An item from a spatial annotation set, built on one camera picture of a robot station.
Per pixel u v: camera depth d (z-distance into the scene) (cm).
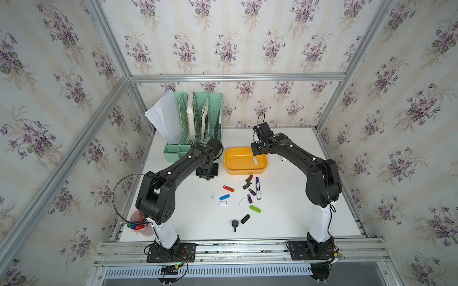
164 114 94
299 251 73
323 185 51
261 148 82
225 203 86
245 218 82
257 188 91
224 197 89
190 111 93
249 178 96
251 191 91
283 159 65
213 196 90
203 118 98
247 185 93
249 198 88
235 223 78
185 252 73
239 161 102
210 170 75
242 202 88
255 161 102
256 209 86
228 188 93
